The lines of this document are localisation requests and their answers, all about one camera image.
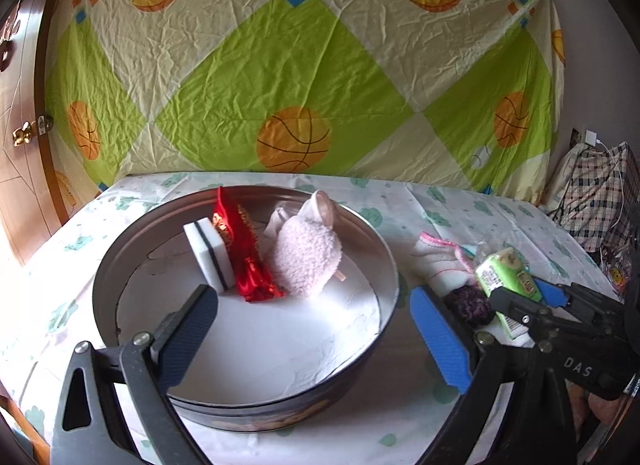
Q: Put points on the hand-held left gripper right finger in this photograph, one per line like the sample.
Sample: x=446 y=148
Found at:
x=440 y=340

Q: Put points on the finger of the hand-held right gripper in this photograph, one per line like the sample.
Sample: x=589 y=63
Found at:
x=520 y=310
x=555 y=295

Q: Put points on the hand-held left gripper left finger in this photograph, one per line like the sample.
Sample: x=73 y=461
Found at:
x=190 y=335

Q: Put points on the green tissue packet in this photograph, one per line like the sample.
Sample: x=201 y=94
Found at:
x=505 y=270

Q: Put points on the white glove with pink trim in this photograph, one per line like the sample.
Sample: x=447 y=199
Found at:
x=440 y=265

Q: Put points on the white sponge with black stripe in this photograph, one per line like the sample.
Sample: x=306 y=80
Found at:
x=210 y=255

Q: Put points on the red candy wrapper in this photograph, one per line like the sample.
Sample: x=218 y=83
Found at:
x=250 y=275

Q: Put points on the round metal tin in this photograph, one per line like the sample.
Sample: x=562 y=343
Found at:
x=280 y=335

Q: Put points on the fluffy pink sock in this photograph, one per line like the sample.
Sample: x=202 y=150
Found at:
x=307 y=255

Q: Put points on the thin pink cloth sock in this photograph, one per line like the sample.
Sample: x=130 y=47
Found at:
x=320 y=207

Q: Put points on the dark purple scrunchie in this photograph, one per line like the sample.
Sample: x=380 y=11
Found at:
x=467 y=305

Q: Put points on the yellow red printed bag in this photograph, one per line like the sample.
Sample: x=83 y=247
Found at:
x=616 y=270

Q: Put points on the plaid bag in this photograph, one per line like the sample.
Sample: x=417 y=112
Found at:
x=595 y=195

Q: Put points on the cloud-print tablecloth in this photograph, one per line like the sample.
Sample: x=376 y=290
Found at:
x=450 y=215

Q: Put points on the white charger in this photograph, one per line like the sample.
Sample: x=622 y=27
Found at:
x=591 y=138

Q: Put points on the wooden door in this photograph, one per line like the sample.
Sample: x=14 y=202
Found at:
x=20 y=185

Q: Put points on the green cream ball-print sheet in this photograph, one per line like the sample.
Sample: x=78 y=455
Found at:
x=300 y=70

